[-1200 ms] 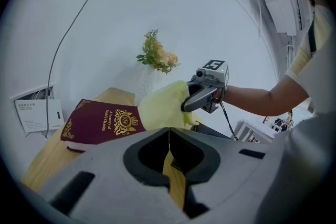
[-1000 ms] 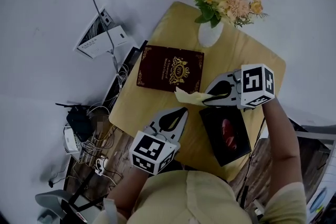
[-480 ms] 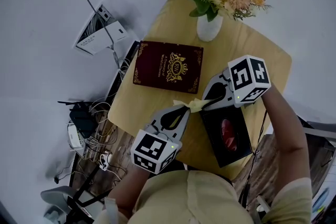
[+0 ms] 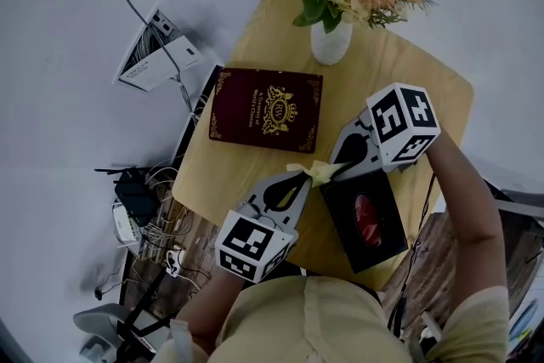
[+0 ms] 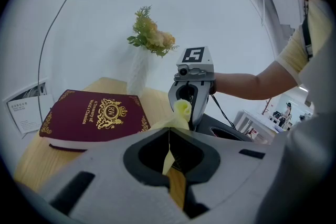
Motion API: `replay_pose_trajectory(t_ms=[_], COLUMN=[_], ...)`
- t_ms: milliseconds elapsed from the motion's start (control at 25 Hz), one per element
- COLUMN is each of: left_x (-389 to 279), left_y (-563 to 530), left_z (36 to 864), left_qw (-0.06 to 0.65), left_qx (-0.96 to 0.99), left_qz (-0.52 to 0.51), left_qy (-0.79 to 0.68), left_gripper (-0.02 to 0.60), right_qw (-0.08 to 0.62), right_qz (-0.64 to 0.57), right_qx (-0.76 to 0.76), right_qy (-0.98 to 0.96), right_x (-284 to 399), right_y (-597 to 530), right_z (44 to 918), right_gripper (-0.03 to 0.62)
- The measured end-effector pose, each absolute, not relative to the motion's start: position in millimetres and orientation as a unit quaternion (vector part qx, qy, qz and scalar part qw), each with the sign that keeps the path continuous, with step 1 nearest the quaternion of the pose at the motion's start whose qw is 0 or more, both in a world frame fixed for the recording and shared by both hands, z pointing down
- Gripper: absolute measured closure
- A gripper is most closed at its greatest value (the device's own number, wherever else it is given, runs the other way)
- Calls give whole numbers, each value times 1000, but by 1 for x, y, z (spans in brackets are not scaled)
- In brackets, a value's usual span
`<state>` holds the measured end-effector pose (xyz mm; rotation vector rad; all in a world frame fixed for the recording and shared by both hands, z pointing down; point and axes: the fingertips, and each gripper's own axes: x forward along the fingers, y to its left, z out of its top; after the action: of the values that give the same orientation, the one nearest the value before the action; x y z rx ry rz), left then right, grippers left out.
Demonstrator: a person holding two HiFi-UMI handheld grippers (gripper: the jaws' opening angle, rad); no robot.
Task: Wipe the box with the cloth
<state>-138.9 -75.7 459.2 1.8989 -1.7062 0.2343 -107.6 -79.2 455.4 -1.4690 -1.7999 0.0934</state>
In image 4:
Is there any white modem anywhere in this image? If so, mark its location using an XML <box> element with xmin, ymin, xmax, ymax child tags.
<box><xmin>111</xmin><ymin>202</ymin><xmax>142</xmax><ymax>246</ymax></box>

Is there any black router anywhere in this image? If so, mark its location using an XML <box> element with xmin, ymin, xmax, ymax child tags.
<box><xmin>93</xmin><ymin>167</ymin><xmax>163</xmax><ymax>229</ymax></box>

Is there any black tissue box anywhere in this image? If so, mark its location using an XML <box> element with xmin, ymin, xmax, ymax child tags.
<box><xmin>319</xmin><ymin>169</ymin><xmax>410</xmax><ymax>275</ymax></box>

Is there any person's pale yellow top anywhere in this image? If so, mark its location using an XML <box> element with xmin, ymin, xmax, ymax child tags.
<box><xmin>150</xmin><ymin>275</ymin><xmax>511</xmax><ymax>363</ymax></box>

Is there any pale yellow cloth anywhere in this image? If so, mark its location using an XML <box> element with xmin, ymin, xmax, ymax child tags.
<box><xmin>285</xmin><ymin>160</ymin><xmax>354</xmax><ymax>188</ymax></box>

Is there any person's right forearm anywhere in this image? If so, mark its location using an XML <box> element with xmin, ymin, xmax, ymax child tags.
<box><xmin>424</xmin><ymin>131</ymin><xmax>509</xmax><ymax>303</ymax></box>

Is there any tangle of cables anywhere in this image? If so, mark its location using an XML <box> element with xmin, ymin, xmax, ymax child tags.
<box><xmin>127</xmin><ymin>156</ymin><xmax>213</xmax><ymax>281</ymax></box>

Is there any white textured vase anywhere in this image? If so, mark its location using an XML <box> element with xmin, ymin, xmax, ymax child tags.
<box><xmin>309</xmin><ymin>19</ymin><xmax>354</xmax><ymax>66</ymax></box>

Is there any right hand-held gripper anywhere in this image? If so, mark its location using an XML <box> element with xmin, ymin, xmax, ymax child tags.
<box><xmin>329</xmin><ymin>82</ymin><xmax>442</xmax><ymax>184</ymax></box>

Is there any grey office chair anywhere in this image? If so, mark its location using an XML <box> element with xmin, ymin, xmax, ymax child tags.
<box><xmin>72</xmin><ymin>303</ymin><xmax>171</xmax><ymax>363</ymax></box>

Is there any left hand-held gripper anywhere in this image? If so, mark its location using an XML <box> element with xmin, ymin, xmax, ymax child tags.
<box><xmin>214</xmin><ymin>172</ymin><xmax>315</xmax><ymax>284</ymax></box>

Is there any maroon book with gold print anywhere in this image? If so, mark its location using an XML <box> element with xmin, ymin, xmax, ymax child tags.
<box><xmin>207</xmin><ymin>66</ymin><xmax>324</xmax><ymax>155</ymax></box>

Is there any white power adapter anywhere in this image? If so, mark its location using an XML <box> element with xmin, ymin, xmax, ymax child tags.
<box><xmin>165</xmin><ymin>248</ymin><xmax>188</xmax><ymax>277</ymax></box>

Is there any open wall wiring box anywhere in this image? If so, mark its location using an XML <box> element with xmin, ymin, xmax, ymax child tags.
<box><xmin>114</xmin><ymin>8</ymin><xmax>182</xmax><ymax>84</ymax></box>

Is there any person's left forearm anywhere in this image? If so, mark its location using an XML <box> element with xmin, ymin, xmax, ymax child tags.
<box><xmin>178</xmin><ymin>267</ymin><xmax>244</xmax><ymax>354</ymax></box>

